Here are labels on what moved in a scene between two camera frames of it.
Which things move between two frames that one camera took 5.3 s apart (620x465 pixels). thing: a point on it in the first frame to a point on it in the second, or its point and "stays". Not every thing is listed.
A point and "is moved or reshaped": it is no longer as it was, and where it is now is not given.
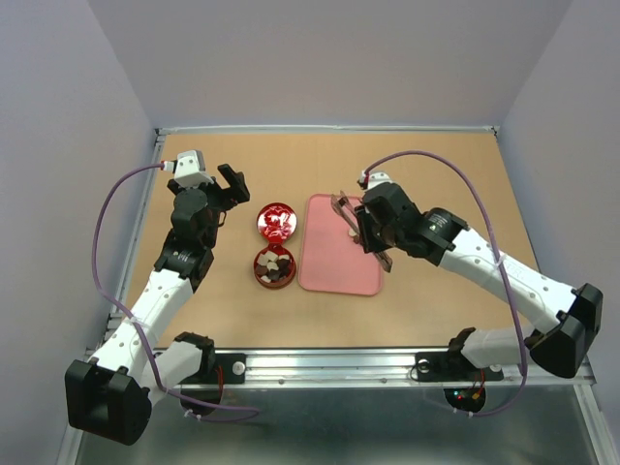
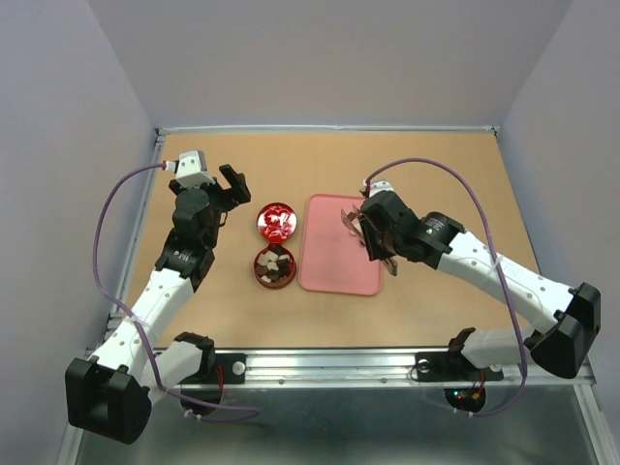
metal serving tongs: (349, 213) is moved or reshaped
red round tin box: (274, 267) stays
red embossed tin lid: (276, 222) stays
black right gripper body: (374, 236) stays
